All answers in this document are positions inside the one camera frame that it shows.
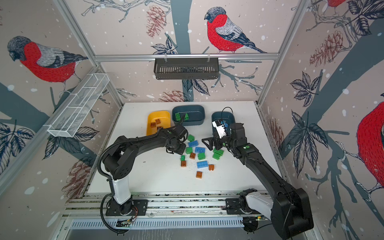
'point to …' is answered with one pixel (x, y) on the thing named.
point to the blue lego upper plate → (193, 143)
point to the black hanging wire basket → (198, 68)
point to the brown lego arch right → (211, 167)
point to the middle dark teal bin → (196, 114)
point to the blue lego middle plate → (200, 149)
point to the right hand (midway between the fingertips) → (207, 138)
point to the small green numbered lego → (182, 157)
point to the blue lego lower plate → (202, 164)
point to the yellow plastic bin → (164, 116)
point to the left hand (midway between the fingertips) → (180, 150)
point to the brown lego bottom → (199, 174)
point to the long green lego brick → (178, 116)
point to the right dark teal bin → (228, 116)
